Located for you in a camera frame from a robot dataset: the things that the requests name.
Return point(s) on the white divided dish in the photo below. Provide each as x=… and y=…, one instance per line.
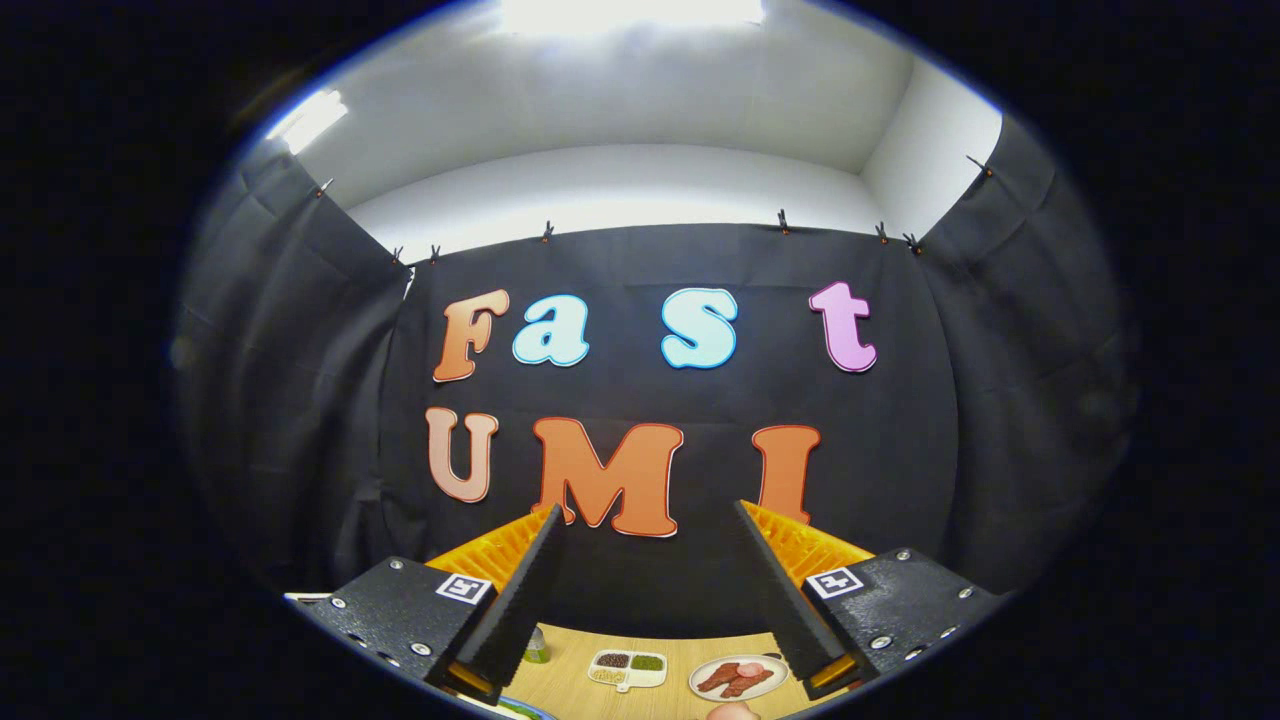
x=645, y=678

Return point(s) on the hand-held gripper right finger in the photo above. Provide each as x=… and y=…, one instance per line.
x=780, y=600

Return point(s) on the white oval plate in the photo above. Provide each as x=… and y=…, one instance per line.
x=775, y=672

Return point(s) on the pile of dark beans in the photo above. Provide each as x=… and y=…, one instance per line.
x=613, y=660

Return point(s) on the row of black clips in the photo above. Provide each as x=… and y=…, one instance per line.
x=547, y=232

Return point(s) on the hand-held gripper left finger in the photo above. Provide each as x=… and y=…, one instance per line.
x=520, y=610

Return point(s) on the pile of green beans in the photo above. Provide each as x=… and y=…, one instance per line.
x=647, y=662

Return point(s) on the blue round plate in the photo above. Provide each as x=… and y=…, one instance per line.
x=545, y=714

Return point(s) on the brown meat piece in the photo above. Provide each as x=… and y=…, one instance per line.
x=748, y=685
x=717, y=678

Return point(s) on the pink sausage slice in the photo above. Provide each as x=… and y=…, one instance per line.
x=751, y=668

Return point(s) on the large ceiling light panel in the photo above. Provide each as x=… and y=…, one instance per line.
x=630, y=14

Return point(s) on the pile of yellow soybeans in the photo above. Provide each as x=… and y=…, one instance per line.
x=609, y=676

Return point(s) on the silver bottle green label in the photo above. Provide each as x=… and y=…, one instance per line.
x=536, y=648

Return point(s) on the small ceiling light panel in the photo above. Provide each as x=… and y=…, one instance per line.
x=310, y=120

